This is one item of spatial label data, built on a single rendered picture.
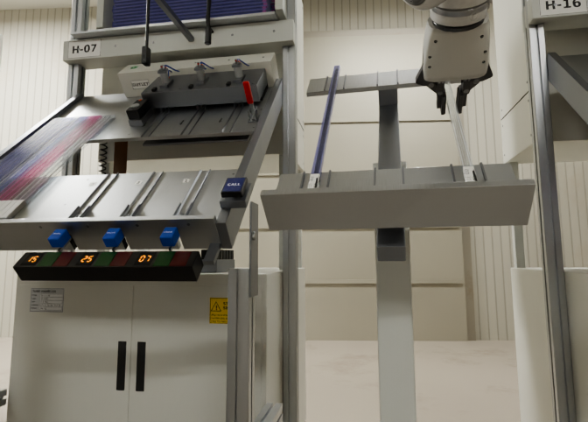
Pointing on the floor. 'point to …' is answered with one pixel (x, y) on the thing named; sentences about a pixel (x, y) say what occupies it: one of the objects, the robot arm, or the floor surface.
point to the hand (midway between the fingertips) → (451, 100)
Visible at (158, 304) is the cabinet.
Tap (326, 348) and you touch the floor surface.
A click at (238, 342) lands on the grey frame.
